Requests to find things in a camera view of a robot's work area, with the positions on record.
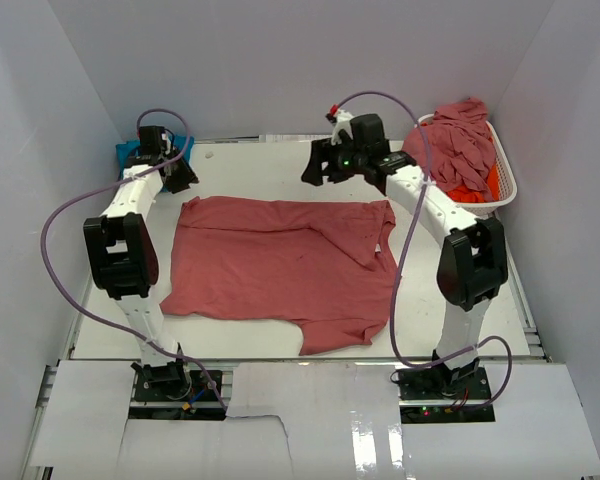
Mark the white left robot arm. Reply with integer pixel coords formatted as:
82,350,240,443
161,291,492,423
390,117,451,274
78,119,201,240
83,126,198,400

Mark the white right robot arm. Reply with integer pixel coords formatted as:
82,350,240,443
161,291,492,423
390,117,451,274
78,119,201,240
301,106,508,399

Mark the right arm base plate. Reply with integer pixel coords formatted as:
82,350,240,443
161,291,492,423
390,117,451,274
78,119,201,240
390,367,496,425

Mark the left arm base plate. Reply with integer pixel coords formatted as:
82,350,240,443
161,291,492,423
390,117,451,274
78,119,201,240
128,370,226,421

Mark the folded blue t-shirt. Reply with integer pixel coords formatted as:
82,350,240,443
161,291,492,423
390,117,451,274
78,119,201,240
115,135,194,176

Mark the white plastic laundry basket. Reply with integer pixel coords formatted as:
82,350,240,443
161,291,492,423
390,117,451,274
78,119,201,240
403,98,517,215

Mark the pink t-shirt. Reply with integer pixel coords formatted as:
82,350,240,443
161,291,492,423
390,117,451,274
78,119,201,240
161,196,397,356
422,97,497,203

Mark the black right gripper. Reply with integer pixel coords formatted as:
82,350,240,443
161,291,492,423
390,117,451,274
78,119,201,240
302,135,367,188

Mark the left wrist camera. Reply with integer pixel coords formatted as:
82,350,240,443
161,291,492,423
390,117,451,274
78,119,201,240
160,129,177,158

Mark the pink t-shirt in basket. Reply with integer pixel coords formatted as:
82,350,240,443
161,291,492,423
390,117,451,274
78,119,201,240
422,97,497,203

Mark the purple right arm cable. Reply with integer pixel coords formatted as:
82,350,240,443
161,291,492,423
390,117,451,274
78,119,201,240
337,90,512,414

